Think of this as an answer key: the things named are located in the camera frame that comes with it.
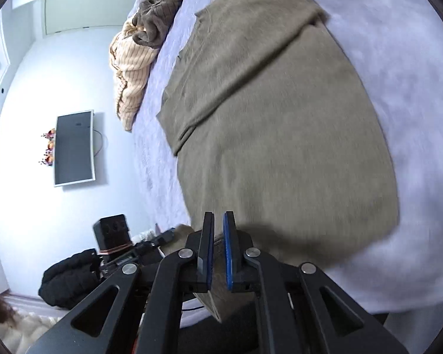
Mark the brown furry item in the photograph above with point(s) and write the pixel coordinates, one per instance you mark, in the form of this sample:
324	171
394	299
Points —
0	311

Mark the lavender embossed blanket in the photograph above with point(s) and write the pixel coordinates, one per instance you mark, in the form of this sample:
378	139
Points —
409	81

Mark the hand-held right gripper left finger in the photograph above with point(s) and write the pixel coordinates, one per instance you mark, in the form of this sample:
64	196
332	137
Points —
208	258

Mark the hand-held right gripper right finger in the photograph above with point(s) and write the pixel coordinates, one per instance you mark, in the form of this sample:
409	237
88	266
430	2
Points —
229	258

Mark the black padded jacket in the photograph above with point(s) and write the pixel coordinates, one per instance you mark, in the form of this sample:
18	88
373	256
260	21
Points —
66	280

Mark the olive knit sweater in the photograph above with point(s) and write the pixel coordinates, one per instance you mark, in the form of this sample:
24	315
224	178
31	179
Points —
280	136

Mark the cream striped garment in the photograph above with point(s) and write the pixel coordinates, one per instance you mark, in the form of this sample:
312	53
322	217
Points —
133	70

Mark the white framed monitor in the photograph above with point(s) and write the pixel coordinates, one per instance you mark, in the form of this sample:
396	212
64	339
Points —
74	147

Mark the person's black pants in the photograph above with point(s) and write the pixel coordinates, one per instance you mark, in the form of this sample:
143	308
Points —
214	339

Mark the orange flower decoration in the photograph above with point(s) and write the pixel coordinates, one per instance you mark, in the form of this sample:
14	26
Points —
48	147

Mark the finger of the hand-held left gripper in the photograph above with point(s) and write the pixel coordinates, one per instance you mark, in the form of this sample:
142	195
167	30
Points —
165	239

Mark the white fluffy rug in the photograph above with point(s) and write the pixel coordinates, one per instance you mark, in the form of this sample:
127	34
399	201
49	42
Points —
26	330

